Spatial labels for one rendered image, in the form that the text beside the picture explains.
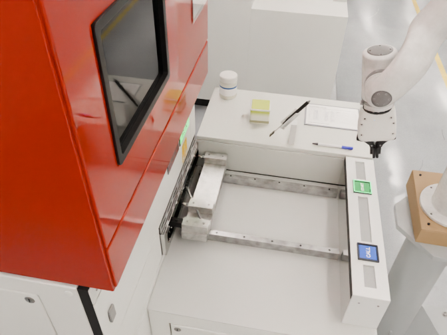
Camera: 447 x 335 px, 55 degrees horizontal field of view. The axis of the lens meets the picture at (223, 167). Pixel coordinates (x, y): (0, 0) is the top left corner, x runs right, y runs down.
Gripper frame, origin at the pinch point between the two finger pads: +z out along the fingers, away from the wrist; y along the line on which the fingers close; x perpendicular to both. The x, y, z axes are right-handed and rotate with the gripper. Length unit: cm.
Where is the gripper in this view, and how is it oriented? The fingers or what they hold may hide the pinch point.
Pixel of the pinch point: (375, 149)
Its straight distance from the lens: 133.6
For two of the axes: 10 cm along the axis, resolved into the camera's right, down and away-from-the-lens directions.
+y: 9.7, -0.2, -2.5
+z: 1.8, 7.6, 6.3
